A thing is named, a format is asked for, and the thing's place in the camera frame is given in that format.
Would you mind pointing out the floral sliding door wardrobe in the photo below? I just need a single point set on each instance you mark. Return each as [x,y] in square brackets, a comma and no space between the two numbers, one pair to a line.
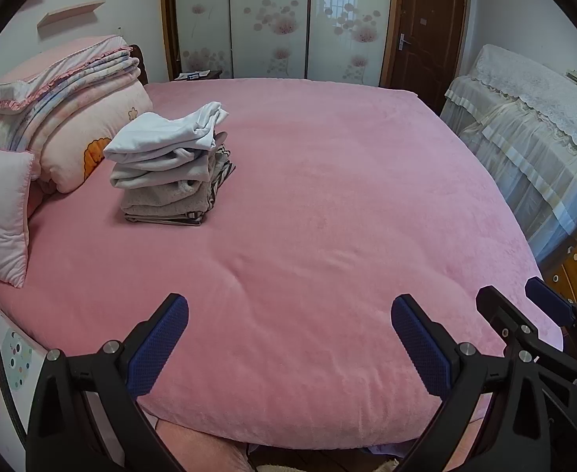
[269,10]

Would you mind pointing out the lilac cloth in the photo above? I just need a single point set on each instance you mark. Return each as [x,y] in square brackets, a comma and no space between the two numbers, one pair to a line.
[382,450]

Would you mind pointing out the white lace furniture cover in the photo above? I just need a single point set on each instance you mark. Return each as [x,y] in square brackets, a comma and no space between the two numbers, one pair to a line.
[529,78]

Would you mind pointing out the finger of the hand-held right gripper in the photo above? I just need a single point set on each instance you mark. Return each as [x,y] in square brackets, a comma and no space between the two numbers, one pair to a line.
[500,307]
[547,295]

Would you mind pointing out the person's pink plush clothing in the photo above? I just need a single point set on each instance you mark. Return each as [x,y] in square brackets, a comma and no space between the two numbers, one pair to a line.
[200,447]

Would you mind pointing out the brown wooden door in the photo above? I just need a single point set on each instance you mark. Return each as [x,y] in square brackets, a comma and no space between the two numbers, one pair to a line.
[431,49]

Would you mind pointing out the bed with pink plush blanket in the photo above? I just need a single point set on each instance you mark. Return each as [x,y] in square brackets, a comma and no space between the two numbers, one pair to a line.
[318,206]

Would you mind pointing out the cartoon printed bed sheet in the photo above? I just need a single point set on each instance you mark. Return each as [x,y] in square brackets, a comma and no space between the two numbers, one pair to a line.
[15,354]

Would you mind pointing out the light wooden wall shelf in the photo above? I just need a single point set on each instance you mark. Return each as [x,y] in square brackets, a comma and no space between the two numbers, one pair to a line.
[72,12]

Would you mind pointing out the pile of folded grey clothes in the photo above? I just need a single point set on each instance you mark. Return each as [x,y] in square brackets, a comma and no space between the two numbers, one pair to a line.
[160,199]

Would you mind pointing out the dark wooden headboard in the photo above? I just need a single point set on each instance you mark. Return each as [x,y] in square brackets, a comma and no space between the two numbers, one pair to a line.
[141,64]

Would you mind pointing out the pastel striped folded blanket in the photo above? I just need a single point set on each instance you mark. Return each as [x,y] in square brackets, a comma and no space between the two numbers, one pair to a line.
[87,81]

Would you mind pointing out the black white striped folded garment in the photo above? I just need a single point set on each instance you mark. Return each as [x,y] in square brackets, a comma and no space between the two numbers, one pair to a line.
[222,172]

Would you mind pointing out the white printed sweatshirt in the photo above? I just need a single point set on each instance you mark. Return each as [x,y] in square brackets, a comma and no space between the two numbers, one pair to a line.
[160,132]

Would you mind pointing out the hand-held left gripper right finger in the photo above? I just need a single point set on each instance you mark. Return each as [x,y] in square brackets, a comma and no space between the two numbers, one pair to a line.
[421,349]

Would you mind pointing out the stack of folded clothes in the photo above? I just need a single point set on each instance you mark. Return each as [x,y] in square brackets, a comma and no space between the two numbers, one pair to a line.
[160,172]

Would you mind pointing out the brown folded garment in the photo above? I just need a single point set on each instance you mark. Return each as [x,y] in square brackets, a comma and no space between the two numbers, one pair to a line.
[160,219]

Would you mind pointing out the pink embroidered cushion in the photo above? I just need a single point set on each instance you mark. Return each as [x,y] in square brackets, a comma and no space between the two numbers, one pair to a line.
[0,216]

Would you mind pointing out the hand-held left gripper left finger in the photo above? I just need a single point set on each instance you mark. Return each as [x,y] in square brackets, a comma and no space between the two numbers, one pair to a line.
[160,344]

